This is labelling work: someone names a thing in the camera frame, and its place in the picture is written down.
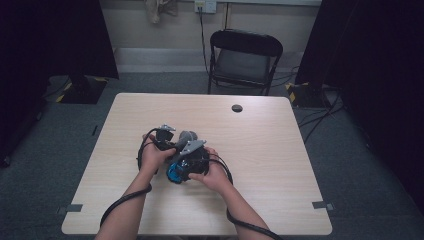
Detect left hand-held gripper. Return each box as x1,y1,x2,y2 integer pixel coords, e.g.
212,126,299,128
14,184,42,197
154,124,177,151

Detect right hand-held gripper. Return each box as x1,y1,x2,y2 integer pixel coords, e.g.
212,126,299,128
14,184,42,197
179,139,211,183

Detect grey sock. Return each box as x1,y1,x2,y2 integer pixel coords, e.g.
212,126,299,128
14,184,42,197
173,130,200,158

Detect blue toy car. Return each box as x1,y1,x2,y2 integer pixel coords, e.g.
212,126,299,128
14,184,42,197
165,155,192,185

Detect person's right hand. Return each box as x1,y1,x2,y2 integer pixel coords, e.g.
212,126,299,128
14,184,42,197
188,146,232,195

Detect person's left hand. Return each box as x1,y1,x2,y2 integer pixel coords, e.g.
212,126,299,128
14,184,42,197
139,133,177,175

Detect black stand base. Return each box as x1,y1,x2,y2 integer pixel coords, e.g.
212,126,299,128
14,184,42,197
284,81,332,109
54,74,109,105

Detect grey tape strip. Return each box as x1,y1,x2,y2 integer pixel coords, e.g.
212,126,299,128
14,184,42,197
55,203,84,216
312,200,336,211

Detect black folding chair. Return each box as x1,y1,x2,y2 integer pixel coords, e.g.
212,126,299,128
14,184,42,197
207,28,284,97

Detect beige hanging cloth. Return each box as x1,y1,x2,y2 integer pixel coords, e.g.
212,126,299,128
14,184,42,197
143,0,179,25

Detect black curtain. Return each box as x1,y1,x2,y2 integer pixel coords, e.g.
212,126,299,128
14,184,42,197
0,0,120,168
294,0,424,214

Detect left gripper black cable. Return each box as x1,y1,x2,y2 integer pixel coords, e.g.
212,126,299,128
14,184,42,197
99,127,161,228

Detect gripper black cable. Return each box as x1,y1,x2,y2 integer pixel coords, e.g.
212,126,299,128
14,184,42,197
205,152,285,240
99,127,161,228

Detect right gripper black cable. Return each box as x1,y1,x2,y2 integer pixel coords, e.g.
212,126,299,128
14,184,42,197
205,152,285,240

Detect black socket cable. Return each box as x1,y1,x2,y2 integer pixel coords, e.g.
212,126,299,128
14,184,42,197
198,6,212,77

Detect black floor cable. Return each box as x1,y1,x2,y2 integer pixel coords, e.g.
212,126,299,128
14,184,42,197
302,92,342,145
298,103,345,129

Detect white wall socket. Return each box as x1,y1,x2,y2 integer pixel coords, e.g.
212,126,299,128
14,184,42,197
194,0,218,14

